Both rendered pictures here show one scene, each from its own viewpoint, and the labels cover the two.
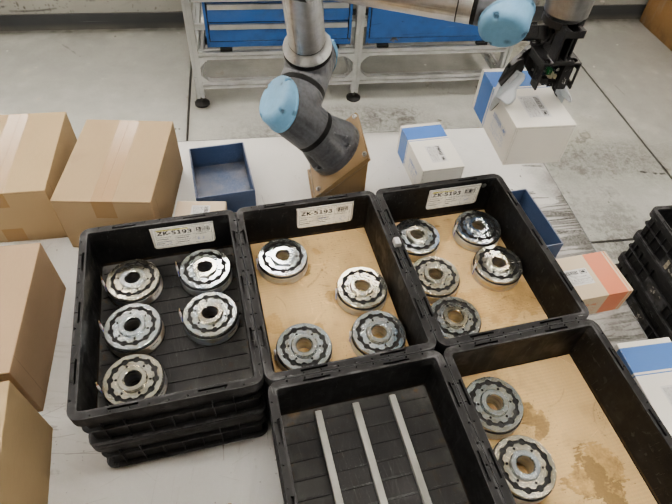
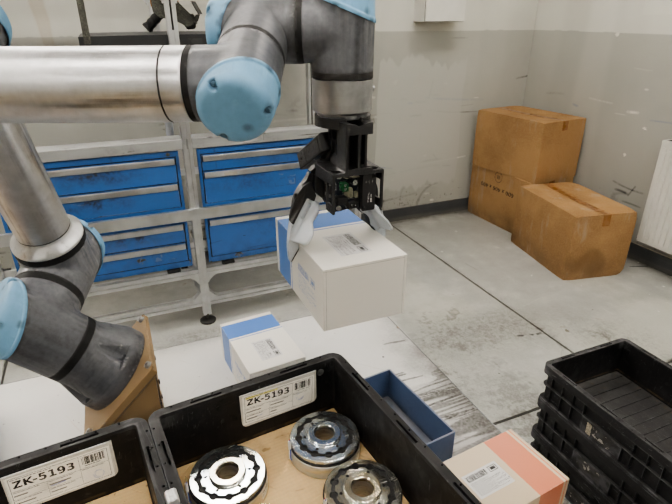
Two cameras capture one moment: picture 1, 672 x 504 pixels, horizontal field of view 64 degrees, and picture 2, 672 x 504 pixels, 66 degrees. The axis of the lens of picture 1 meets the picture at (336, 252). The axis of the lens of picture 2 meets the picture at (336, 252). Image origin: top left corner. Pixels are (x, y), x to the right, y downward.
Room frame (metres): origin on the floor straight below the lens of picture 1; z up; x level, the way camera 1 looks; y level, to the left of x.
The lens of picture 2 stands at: (0.27, -0.21, 1.42)
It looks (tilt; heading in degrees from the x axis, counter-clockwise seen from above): 25 degrees down; 348
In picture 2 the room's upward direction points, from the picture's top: straight up
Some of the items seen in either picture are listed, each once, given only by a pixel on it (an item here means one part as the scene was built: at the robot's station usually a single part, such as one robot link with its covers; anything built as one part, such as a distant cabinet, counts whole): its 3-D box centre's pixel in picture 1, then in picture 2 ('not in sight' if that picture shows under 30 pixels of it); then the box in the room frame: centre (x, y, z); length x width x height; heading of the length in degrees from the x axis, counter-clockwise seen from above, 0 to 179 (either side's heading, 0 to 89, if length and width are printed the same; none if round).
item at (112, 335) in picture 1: (132, 326); not in sight; (0.51, 0.36, 0.86); 0.10 x 0.10 x 0.01
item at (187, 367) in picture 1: (169, 317); not in sight; (0.53, 0.30, 0.87); 0.40 x 0.30 x 0.11; 17
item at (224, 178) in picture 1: (222, 178); not in sight; (1.06, 0.32, 0.74); 0.20 x 0.15 x 0.07; 19
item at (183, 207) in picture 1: (200, 235); not in sight; (0.85, 0.33, 0.74); 0.16 x 0.12 x 0.07; 6
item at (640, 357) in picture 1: (657, 394); not in sight; (0.52, -0.67, 0.75); 0.20 x 0.12 x 0.09; 13
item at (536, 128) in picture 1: (520, 114); (335, 262); (0.94, -0.35, 1.09); 0.20 x 0.12 x 0.09; 12
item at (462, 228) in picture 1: (478, 227); (324, 436); (0.84, -0.31, 0.86); 0.10 x 0.10 x 0.01
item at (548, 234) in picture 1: (513, 228); (386, 425); (0.96, -0.45, 0.74); 0.20 x 0.15 x 0.07; 18
